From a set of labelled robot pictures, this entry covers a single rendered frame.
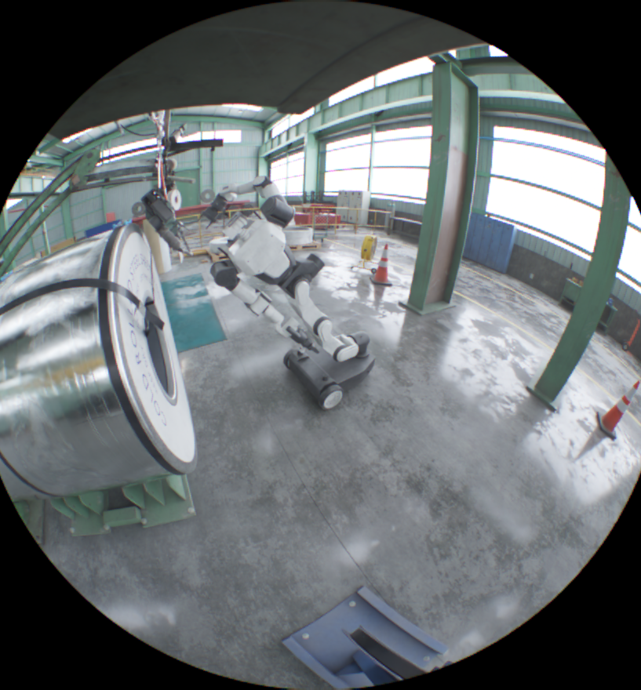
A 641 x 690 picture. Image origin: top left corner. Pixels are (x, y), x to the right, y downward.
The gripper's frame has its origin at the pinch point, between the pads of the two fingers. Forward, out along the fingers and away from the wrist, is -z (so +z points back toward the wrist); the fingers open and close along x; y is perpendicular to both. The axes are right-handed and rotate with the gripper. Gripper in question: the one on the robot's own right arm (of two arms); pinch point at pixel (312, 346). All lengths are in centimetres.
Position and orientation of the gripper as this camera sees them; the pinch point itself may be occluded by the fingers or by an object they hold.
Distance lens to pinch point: 162.3
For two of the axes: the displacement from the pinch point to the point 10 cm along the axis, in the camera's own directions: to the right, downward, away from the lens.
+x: 4.0, 4.5, -8.0
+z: -6.1, -5.1, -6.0
